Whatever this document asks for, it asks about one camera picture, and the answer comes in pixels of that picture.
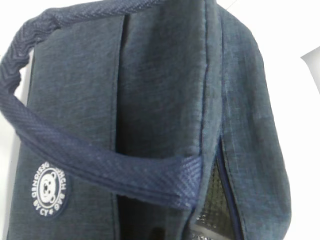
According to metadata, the navy blue lunch bag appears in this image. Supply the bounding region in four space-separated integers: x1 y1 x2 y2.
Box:
0 0 292 240

